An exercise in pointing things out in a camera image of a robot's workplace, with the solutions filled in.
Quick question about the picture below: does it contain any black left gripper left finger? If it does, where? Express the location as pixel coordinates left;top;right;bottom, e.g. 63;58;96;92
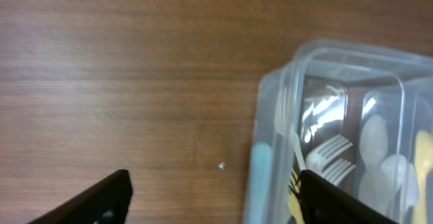
30;169;133;224

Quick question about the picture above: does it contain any yellow plastic fork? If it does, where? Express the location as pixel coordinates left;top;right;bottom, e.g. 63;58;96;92
288;170;304;224

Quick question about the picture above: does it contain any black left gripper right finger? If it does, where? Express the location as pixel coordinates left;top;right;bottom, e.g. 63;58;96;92
298;170;395;224

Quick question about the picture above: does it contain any yellow plastic spoon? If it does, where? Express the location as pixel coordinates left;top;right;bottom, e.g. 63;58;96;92
412;131;432;224

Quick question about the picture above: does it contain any white plastic spoon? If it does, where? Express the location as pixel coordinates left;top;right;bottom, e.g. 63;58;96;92
359;114;388;170
380;154;419;217

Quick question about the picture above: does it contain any white plastic fork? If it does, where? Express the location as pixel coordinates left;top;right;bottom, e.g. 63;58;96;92
306;134;353;174
322;158;356;186
274;87;306;171

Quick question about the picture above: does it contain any blue plastic fork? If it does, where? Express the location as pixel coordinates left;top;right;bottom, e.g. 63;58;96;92
248;142;273;223

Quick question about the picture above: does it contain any clear left plastic container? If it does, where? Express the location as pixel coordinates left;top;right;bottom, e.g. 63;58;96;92
243;39;432;223

